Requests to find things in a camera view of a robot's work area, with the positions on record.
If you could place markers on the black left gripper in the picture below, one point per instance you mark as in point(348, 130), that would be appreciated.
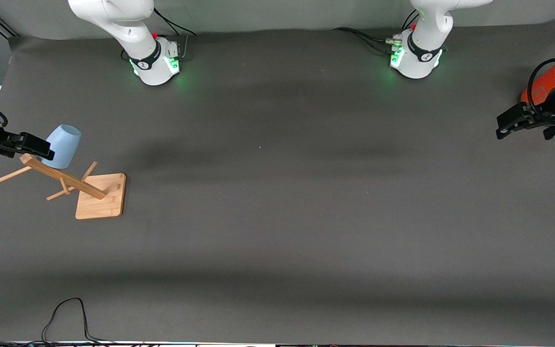
point(543, 119)

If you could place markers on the light blue plastic cup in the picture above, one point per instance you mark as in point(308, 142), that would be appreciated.
point(65, 144)

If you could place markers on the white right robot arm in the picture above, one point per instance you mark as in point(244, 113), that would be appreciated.
point(113, 19)

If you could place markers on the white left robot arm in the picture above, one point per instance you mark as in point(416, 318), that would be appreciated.
point(422, 67)

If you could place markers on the orange cup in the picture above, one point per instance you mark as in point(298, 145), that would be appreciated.
point(549, 82)

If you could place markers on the wooden cup rack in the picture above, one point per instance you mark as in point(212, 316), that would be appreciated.
point(109, 202)

